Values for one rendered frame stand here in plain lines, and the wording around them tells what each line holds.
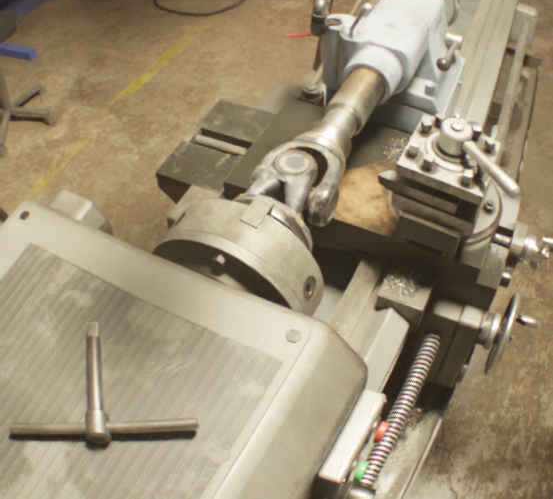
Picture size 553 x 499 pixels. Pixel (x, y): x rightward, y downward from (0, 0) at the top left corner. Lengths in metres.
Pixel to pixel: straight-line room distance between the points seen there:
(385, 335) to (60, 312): 0.72
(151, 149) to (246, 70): 0.72
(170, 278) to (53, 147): 2.47
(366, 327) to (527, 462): 1.07
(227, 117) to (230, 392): 1.11
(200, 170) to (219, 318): 0.86
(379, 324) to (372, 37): 0.61
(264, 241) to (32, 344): 0.39
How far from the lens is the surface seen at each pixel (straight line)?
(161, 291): 0.70
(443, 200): 1.16
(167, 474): 0.59
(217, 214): 0.94
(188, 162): 1.53
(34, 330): 0.70
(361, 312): 1.30
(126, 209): 2.71
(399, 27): 1.50
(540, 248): 1.42
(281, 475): 0.62
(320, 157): 1.15
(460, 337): 1.41
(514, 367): 2.31
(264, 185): 1.06
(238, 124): 1.62
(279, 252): 0.92
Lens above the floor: 1.89
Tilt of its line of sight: 46 degrees down
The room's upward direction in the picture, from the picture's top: straight up
